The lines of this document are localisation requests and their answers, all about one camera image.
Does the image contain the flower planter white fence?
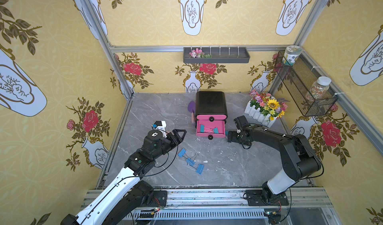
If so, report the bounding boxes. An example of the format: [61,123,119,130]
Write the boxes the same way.
[244,90,288,127]

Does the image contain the blue binder clip middle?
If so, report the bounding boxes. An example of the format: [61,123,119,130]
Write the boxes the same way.
[186,158,195,166]

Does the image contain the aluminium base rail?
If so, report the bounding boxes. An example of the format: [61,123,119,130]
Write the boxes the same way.
[124,187,341,225]

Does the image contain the grey wall shelf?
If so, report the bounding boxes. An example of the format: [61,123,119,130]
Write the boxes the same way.
[183,46,250,64]

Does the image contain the jar with green label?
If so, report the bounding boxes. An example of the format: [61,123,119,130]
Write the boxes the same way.
[281,45,302,66]

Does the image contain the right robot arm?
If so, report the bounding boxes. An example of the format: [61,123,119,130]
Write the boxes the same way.
[226,116,324,205]

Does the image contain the purple toy shovel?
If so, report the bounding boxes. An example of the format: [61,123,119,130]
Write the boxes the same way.
[188,100,195,124]

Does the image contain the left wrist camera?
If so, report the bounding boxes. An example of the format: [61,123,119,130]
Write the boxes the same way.
[152,120,166,132]

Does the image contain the pink flowers on shelf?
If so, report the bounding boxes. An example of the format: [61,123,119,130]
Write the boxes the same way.
[189,48,212,58]

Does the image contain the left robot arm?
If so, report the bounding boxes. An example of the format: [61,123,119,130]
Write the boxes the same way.
[61,129,187,225]

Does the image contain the blue binder clip lower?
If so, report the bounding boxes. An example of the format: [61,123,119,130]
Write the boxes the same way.
[196,164,204,175]

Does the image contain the blue binder clip upper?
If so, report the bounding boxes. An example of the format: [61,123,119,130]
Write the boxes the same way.
[178,149,187,157]

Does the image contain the blue binder clip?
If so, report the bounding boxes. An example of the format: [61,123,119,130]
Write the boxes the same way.
[178,149,187,157]
[196,164,204,175]
[186,158,195,166]

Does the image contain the black pink drawer cabinet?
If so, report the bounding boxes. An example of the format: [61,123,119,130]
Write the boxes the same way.
[195,91,228,140]

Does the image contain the clear jar white lid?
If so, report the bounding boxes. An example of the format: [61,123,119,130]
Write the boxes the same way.
[305,76,332,102]

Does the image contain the black wire basket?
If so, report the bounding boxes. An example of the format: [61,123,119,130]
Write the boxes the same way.
[275,51,338,117]

